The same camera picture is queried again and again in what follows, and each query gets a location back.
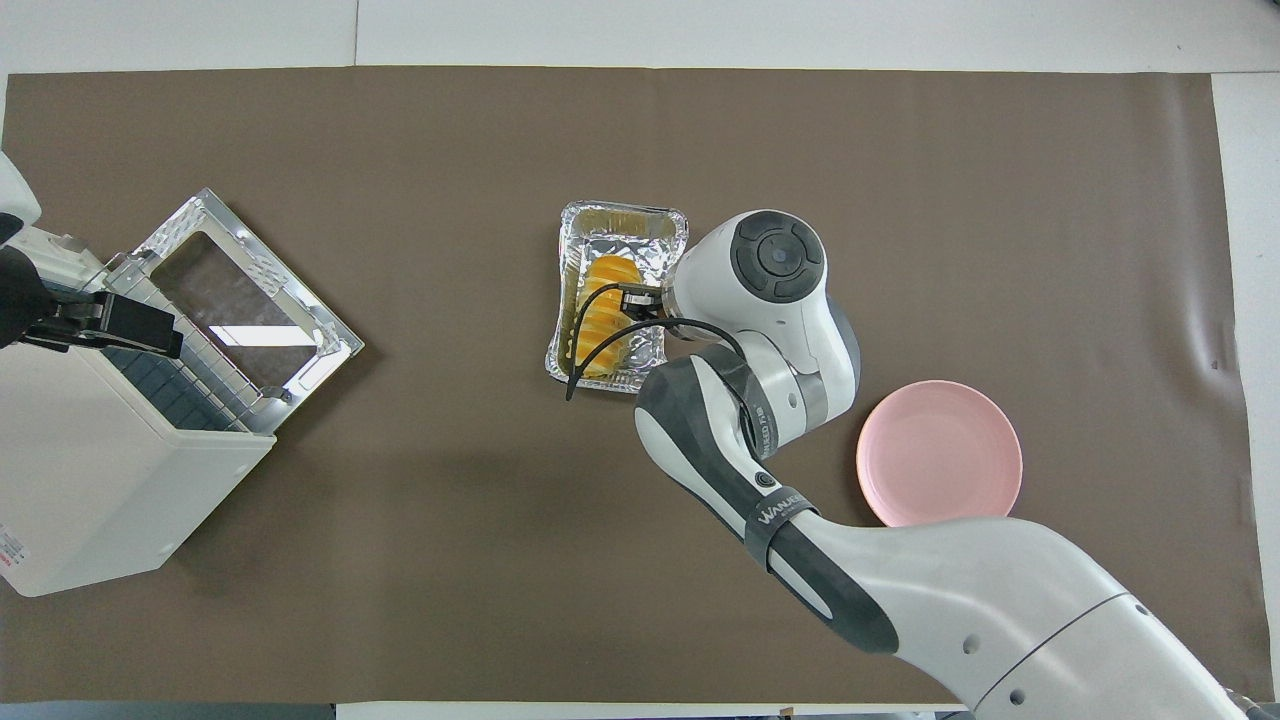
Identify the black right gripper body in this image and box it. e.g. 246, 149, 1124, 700
618, 283, 669, 326

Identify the cream toaster oven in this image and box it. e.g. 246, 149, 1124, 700
0, 225, 276, 598

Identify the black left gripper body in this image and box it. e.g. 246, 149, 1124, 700
0, 245, 101, 351

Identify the aluminium foil tray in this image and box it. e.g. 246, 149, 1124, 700
545, 200, 691, 394

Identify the glass oven door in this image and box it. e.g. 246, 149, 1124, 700
130, 188, 365, 436

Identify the yellow sliced bread loaf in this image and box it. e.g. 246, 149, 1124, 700
575, 255, 643, 378

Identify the pink round plate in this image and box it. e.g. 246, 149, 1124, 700
856, 380, 1024, 528

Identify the brown table mat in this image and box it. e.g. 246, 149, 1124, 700
0, 66, 1276, 706

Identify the metal oven rack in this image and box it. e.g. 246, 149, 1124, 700
100, 340, 251, 433

